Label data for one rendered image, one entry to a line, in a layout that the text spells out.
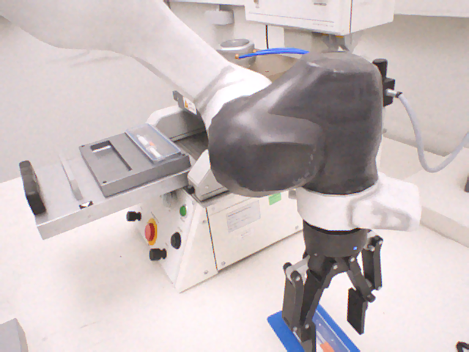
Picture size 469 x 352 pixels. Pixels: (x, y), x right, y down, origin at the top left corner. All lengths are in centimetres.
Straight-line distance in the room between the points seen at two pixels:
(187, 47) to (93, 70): 185
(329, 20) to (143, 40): 44
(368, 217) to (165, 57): 27
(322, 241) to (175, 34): 28
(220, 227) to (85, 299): 31
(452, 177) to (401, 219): 62
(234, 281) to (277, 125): 48
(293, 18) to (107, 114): 164
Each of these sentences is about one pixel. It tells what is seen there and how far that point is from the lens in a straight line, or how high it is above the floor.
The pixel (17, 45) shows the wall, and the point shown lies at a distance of 219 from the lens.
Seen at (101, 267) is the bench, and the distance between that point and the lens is 90.
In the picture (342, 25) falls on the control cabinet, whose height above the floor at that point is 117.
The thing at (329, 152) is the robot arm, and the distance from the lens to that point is 38.
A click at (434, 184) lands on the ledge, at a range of 100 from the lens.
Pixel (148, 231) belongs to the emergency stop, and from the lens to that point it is 87.
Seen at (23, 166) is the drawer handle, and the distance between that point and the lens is 80.
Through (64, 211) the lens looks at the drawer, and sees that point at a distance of 69.
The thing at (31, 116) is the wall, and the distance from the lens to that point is 226.
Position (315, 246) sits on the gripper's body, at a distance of 46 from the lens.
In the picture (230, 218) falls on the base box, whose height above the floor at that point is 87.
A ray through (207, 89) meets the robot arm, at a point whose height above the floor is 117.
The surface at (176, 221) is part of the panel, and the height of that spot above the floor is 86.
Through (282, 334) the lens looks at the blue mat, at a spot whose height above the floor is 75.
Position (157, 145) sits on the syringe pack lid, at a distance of 75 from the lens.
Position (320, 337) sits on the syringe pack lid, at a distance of 67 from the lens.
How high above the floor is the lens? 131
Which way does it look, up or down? 31 degrees down
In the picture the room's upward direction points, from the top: 8 degrees counter-clockwise
